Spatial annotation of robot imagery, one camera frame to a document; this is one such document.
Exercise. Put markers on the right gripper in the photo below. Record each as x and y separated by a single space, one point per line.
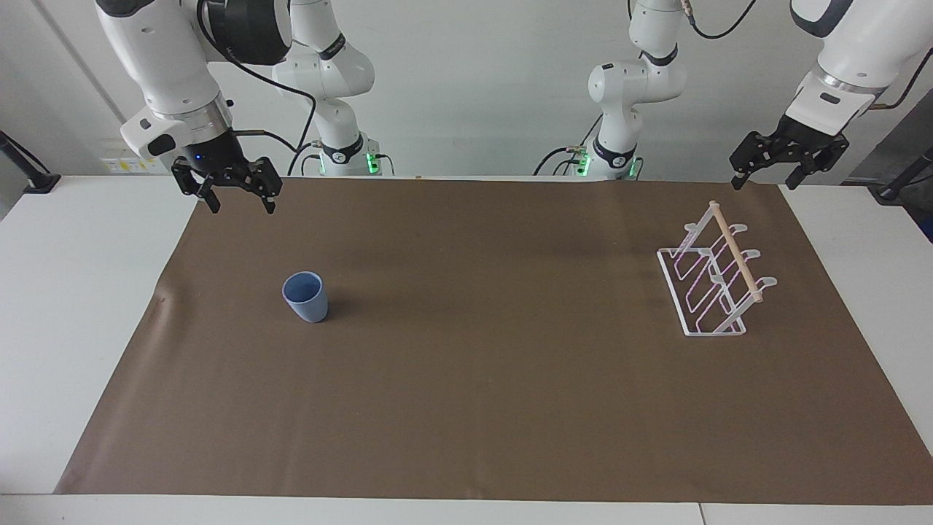
213 152

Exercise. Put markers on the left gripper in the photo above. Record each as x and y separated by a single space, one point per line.
810 135

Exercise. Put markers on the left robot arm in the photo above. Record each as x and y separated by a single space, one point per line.
634 80

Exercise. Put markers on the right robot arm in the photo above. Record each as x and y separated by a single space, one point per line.
164 58

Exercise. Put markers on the blue cup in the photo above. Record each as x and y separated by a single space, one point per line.
307 300

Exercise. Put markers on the white power strip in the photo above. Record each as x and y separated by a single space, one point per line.
124 165

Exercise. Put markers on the black stand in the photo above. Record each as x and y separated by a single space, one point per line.
33 175
904 179

